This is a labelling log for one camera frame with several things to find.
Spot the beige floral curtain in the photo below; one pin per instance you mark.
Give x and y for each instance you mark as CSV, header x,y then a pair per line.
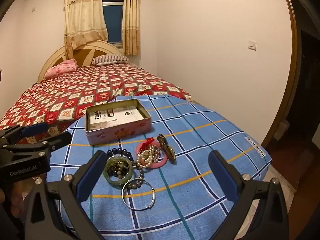
x,y
131,17
82,12

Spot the white printed card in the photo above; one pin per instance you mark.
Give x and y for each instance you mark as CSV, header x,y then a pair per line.
x,y
100,120

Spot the white light switch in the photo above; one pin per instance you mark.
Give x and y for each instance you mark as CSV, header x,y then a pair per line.
x,y
252,44

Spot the wooden door frame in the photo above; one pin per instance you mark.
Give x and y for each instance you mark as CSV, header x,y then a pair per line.
x,y
290,80

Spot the window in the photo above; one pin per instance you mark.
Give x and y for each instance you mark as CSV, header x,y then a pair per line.
x,y
113,22

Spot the pink pillow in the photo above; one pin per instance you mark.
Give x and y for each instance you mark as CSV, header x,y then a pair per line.
x,y
62,67

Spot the silver bangle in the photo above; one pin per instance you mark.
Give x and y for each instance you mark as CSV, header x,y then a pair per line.
x,y
136,209

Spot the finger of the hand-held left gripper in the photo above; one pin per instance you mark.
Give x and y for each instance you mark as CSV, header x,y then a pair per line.
x,y
58,140
35,129

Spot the striped pillow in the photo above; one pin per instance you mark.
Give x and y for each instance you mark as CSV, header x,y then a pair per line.
x,y
110,58

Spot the green jade bangle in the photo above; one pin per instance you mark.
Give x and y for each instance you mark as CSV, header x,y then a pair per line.
x,y
107,175

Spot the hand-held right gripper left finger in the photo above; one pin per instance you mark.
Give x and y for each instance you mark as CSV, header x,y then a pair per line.
x,y
87,177

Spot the person's left hand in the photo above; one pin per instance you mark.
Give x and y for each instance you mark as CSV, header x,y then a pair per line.
x,y
17,195

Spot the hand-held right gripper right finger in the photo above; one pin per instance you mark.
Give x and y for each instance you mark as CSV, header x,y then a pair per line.
x,y
221,176

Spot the pink tin box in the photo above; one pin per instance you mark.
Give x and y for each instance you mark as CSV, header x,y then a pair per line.
x,y
117,133

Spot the red patterned bedsheet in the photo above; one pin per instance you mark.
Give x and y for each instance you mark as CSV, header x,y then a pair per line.
x,y
75,92

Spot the cream wooden headboard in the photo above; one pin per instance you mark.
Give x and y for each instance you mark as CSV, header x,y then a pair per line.
x,y
83,52

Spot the blue checked towel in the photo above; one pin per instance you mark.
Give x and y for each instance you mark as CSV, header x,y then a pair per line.
x,y
200,142

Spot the wristwatch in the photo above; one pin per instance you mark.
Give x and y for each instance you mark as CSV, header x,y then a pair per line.
x,y
170,152

